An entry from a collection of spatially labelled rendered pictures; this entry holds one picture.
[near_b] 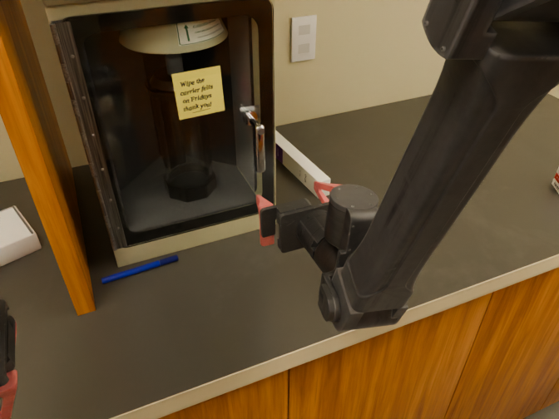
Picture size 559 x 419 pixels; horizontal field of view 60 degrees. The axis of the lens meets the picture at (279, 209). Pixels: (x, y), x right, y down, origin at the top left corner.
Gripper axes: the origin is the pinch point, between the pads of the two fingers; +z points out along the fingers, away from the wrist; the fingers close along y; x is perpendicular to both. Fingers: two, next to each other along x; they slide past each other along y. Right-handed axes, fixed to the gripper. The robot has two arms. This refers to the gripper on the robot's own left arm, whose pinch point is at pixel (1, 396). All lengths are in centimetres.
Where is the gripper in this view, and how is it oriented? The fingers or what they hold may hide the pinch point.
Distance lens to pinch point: 63.2
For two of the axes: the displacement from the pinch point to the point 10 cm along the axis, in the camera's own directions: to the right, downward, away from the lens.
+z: 0.0, 7.9, 6.1
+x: -9.2, 2.4, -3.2
